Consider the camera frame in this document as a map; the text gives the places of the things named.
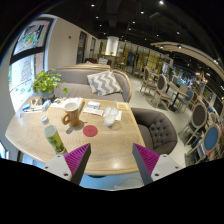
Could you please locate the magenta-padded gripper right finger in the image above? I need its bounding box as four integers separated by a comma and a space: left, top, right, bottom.
132, 143, 183, 186

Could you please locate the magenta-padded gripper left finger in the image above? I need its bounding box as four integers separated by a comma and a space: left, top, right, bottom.
42, 143, 92, 185

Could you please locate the clear green-labelled drink bottle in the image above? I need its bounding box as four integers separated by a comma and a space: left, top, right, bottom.
43, 124, 68, 155

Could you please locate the flat round red coaster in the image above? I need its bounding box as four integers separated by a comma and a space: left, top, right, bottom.
82, 124, 99, 138

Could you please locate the grey tufted armchair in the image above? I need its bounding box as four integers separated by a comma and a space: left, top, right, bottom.
130, 107, 179, 156

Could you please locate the brown ceramic mug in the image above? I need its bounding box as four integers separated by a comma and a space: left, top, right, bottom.
61, 101, 84, 128

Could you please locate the white paper leaflet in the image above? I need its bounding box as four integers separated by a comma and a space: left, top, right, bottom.
82, 106, 105, 117

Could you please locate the white paper napkin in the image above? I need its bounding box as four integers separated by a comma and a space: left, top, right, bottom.
102, 109, 123, 122

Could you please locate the clear plastic cup with straw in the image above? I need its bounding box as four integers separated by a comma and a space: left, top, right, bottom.
103, 98, 120, 128

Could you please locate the white wood-edged menu board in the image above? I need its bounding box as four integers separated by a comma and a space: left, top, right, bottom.
49, 96, 85, 110

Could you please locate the yellow square card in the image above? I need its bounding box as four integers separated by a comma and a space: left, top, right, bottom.
116, 102, 129, 111

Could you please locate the blue tissue pack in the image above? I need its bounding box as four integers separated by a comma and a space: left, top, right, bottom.
41, 99, 53, 112

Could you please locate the group of dining chairs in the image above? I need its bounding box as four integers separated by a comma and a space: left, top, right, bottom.
139, 65, 224, 161

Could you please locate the grey wood-framed sofa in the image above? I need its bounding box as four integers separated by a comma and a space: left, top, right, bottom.
48, 64, 133, 103

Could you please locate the grey white chevron pillow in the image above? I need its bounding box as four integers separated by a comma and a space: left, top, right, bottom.
86, 70, 124, 97

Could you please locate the potted green plant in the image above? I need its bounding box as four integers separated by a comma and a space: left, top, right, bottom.
31, 69, 69, 101

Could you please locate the yellow-panelled shelf unit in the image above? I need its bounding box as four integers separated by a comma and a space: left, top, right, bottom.
116, 41, 174, 79

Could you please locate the white round column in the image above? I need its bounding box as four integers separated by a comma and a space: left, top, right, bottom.
105, 35, 120, 56

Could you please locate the group of ceiling lights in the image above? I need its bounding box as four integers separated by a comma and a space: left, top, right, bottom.
88, 0, 221, 64

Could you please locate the black-framed wall poster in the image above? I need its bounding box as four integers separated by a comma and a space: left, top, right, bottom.
12, 18, 54, 57

